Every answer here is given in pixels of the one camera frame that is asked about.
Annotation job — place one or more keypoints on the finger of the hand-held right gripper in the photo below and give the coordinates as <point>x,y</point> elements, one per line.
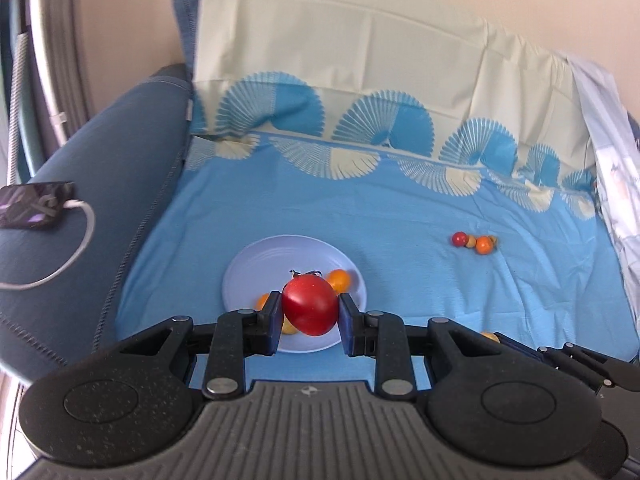
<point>520,349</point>

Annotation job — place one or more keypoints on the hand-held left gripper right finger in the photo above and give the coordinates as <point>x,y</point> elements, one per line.
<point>347,325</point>

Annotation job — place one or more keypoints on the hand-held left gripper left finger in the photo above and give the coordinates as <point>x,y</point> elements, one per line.
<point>272,320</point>

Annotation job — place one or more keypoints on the yellow cherry tomato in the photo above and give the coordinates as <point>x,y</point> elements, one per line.
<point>288,328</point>

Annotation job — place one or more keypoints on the orange cherry tomato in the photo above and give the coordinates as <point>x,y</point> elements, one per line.
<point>262,302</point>
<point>339,280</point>
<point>483,245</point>
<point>490,336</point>

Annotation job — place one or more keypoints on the oval red tomato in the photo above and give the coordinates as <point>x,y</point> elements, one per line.
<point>310,305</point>

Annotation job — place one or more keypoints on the light blue plate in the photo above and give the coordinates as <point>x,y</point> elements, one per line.
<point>280,265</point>

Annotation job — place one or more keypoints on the blue fan-print bedsheet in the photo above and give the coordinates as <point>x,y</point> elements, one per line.
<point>350,210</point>

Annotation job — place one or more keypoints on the round red cherry tomato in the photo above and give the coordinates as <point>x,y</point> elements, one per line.
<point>459,238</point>

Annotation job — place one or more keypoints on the blue sofa armrest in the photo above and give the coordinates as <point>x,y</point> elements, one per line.
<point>125,150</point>

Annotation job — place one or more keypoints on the black smartphone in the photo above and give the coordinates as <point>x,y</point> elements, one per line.
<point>30,205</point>

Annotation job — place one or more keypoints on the blue pillow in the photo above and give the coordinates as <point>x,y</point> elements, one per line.
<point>185,25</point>

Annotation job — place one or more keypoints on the grey curtain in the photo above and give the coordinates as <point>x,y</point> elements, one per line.
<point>70,35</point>

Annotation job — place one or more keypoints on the white pipe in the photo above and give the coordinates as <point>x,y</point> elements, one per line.
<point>42,45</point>

